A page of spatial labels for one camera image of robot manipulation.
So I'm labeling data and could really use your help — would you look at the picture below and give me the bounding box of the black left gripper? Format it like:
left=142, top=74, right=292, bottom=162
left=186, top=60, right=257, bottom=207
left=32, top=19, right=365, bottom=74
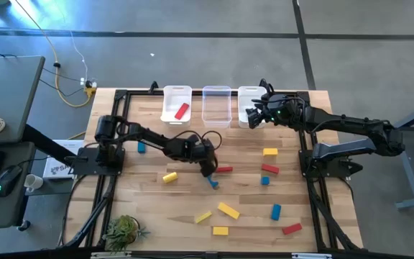
left=187, top=135, right=218, bottom=178

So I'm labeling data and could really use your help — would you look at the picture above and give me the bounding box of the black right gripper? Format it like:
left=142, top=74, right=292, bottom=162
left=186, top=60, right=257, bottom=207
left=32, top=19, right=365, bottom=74
left=247, top=92, right=307, bottom=130

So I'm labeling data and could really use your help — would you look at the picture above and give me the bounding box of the blue arch wooden block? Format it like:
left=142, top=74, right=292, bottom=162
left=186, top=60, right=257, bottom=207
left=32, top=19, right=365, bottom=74
left=206, top=174, right=220, bottom=190

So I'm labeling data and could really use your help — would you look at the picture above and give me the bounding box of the yellow wooden cylinder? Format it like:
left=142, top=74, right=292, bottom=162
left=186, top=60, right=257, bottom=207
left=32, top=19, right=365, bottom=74
left=162, top=171, right=179, bottom=184

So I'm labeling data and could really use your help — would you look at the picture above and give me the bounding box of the long yellow wooden block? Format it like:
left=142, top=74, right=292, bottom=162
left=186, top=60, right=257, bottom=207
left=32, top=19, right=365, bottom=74
left=216, top=201, right=241, bottom=220

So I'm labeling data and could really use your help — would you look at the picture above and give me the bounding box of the white plastic bin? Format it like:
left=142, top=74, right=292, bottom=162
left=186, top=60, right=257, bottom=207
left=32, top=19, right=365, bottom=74
left=237, top=85, right=268, bottom=130
left=160, top=85, right=193, bottom=127

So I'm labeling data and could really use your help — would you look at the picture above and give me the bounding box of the clear plastic bin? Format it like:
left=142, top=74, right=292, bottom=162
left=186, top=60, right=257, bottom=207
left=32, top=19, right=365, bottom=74
left=201, top=85, right=233, bottom=130

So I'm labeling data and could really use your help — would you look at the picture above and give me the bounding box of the thin yellow wooden block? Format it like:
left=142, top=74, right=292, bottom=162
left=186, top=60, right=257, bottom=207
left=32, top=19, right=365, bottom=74
left=194, top=210, right=213, bottom=224

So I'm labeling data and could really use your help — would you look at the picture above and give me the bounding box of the blue rectangular wooden block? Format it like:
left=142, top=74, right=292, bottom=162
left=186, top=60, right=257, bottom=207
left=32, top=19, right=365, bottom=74
left=270, top=203, right=282, bottom=222

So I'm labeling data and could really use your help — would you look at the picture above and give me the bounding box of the green potted plant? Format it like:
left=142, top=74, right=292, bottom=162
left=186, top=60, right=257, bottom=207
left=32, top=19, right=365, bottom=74
left=101, top=214, right=151, bottom=253

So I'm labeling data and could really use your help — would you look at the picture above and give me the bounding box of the yellow power plug adapter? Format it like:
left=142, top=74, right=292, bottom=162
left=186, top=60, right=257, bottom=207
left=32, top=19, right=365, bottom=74
left=80, top=77, right=98, bottom=99

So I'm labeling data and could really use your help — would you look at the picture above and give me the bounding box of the white printed box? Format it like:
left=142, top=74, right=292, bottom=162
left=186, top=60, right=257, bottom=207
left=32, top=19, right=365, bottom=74
left=42, top=139, right=86, bottom=180

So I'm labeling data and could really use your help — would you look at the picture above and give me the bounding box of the white cup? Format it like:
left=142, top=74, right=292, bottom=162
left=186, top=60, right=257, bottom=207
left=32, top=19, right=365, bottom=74
left=23, top=173, right=45, bottom=194

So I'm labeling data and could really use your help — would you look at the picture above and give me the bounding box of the black computer mouse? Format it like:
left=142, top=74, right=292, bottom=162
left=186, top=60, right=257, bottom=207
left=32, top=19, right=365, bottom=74
left=0, top=164, right=24, bottom=198

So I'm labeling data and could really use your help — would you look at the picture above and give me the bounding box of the grey desk top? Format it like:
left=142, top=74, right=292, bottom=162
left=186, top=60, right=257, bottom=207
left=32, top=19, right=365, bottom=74
left=0, top=55, right=46, bottom=145

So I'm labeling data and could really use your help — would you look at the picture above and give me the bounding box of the black table frame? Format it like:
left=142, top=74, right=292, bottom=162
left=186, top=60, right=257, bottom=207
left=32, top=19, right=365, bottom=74
left=57, top=88, right=364, bottom=253

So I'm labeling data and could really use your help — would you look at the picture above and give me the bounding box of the white bracket strip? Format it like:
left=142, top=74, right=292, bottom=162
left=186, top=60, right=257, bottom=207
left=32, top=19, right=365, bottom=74
left=91, top=251, right=132, bottom=258
left=291, top=253, right=333, bottom=259

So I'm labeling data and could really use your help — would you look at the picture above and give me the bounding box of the white floor cable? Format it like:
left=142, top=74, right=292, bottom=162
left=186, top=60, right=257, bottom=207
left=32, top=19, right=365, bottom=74
left=57, top=0, right=89, bottom=86

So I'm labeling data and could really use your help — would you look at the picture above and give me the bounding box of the blue-grey table frame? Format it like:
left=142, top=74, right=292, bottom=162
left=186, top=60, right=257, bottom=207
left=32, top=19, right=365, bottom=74
left=372, top=99, right=414, bottom=212

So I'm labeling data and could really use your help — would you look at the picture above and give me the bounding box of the yellow floor cable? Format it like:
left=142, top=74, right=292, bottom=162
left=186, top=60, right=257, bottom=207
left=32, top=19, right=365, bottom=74
left=12, top=0, right=96, bottom=109

